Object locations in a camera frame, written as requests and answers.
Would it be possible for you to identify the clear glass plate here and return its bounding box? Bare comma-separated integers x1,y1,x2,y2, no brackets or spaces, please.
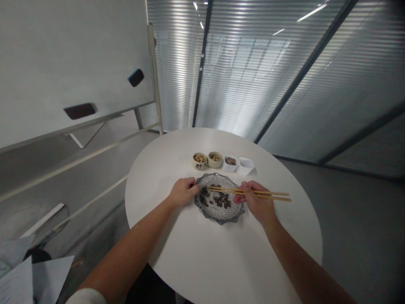
193,172,246,226

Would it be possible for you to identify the black eraser with blue edge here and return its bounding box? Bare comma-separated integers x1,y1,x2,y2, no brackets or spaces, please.
127,68,145,87

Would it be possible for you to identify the wooden chopstick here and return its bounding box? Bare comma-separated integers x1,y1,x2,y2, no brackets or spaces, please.
207,189,292,202
207,186,290,196

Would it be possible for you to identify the white paper sheet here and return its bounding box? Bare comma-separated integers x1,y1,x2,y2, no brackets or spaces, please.
0,254,76,304

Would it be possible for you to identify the person's right hand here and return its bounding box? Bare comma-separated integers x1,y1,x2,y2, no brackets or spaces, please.
233,181,278,226

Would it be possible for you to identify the glass partition with blinds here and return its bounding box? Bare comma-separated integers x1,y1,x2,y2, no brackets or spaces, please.
146,0,405,179

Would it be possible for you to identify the plain beige cup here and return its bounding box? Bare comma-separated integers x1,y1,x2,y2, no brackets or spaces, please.
207,151,222,169

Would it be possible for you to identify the long black eraser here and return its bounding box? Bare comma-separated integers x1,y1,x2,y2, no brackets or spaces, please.
63,102,97,121

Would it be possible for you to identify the pile of dark seeds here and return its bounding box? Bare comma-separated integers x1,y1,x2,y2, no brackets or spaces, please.
198,183,232,209

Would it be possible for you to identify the beige cup with black print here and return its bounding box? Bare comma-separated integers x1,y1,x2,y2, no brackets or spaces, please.
193,152,209,170

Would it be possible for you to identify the white square cup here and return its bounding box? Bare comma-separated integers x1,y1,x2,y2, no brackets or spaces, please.
237,157,256,176
222,155,239,174

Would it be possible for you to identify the person's left hand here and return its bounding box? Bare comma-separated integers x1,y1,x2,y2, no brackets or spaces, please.
170,177,201,208

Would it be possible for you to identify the whiteboard on stand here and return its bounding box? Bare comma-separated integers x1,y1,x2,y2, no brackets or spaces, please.
0,0,165,241

